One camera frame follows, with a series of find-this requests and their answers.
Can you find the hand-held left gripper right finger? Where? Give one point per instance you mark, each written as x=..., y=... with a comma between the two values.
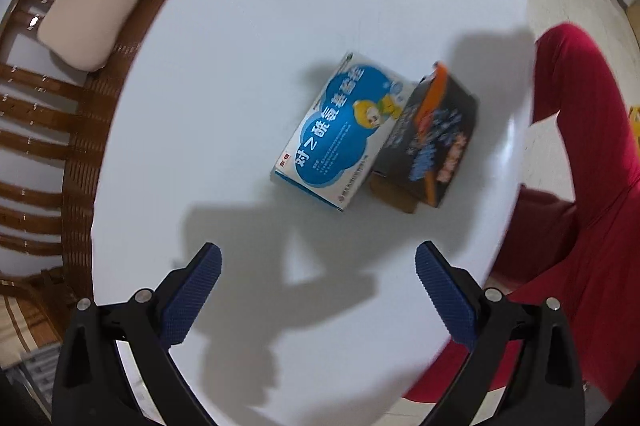
x=447, y=296

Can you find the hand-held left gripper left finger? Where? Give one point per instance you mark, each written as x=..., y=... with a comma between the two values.
x=192, y=296

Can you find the black and orange box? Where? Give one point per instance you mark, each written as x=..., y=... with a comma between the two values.
x=435, y=131

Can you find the blue and white medicine box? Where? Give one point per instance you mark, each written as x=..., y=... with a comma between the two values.
x=330, y=141

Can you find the wooden chair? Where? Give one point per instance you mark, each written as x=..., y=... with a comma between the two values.
x=80, y=186

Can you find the striped brown seat pad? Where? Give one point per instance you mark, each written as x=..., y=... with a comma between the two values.
x=27, y=321

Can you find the yellow object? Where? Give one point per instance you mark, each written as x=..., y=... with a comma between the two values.
x=635, y=117

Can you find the beige cushion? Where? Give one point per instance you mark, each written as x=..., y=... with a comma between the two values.
x=85, y=21

